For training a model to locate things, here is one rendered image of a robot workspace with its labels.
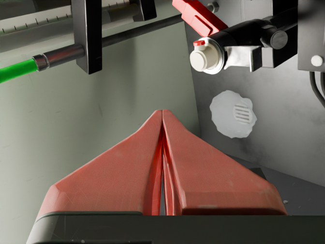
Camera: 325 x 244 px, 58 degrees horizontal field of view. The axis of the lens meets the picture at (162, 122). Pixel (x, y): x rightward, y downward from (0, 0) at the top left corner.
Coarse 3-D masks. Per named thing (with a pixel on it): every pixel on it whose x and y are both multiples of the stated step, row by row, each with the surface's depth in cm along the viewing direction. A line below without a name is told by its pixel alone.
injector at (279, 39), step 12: (288, 12) 28; (240, 24) 24; (252, 24) 24; (264, 24) 25; (276, 24) 26; (288, 24) 28; (216, 36) 21; (228, 36) 22; (240, 36) 22; (252, 36) 23; (264, 36) 23; (276, 36) 22; (216, 48) 21; (276, 48) 23; (216, 72) 22
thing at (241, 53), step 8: (224, 48) 21; (232, 48) 20; (240, 48) 20; (248, 48) 20; (232, 56) 21; (240, 56) 20; (248, 56) 20; (224, 64) 22; (232, 64) 21; (240, 64) 21; (248, 64) 20
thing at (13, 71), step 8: (32, 56) 33; (40, 56) 33; (16, 64) 31; (24, 64) 32; (32, 64) 32; (40, 64) 32; (0, 72) 30; (8, 72) 31; (16, 72) 31; (24, 72) 32; (0, 80) 30
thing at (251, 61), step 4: (256, 48) 19; (260, 48) 19; (252, 52) 18; (256, 52) 19; (260, 52) 19; (252, 56) 19; (256, 56) 19; (260, 56) 19; (252, 60) 19; (256, 60) 19; (260, 60) 19; (252, 64) 19; (256, 64) 19; (260, 64) 19; (252, 68) 19; (256, 68) 19
